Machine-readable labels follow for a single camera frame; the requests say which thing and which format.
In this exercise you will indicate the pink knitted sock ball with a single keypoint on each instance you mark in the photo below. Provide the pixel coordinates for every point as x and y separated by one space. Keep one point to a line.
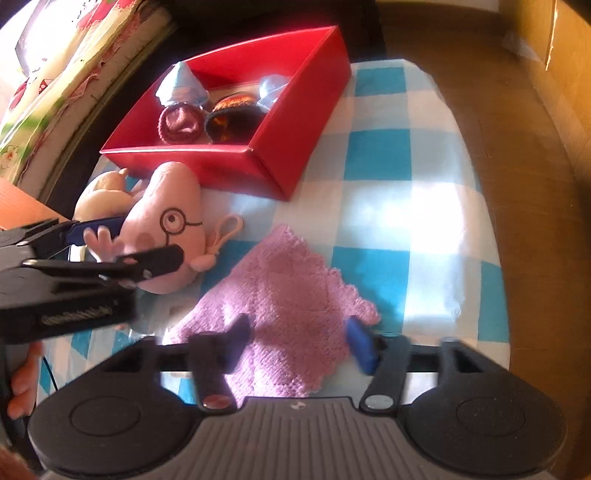
180 124

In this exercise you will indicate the floral bed quilt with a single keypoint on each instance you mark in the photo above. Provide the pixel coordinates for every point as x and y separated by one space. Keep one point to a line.
60 61

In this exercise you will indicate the cream plush toy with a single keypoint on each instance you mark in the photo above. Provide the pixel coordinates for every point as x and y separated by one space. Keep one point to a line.
105 196

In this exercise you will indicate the wooden wardrobe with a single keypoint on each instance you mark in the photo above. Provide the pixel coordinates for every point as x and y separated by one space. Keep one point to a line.
559 32

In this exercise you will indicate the clear plastic scrap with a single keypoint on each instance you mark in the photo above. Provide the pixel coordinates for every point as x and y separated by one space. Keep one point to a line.
518 46

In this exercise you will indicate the red cardboard box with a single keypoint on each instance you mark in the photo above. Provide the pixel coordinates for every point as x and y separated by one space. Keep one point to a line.
271 99

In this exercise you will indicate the blue white checkered tablecloth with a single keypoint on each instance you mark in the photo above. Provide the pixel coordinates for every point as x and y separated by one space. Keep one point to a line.
390 197

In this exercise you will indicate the dark striped sock ball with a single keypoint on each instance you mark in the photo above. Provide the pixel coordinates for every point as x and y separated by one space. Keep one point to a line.
234 119

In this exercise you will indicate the light blue cloth piece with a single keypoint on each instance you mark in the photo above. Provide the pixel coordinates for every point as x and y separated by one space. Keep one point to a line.
180 85

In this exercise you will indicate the pink pig plush toy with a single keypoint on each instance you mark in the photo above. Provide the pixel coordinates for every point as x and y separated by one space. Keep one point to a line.
167 212

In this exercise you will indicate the orange ribbed cylinder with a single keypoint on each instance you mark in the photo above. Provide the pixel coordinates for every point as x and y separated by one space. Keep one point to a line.
17 208

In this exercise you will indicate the pink knitted cloth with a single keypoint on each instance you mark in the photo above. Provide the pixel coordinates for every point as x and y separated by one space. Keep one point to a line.
297 307

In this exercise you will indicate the person's left hand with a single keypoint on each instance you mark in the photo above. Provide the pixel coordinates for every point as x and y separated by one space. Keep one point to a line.
24 388

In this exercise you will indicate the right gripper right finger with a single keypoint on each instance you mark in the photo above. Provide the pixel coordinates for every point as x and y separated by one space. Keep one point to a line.
388 360

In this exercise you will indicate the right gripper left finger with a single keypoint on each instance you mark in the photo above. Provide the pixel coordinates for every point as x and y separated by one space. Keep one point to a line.
208 356

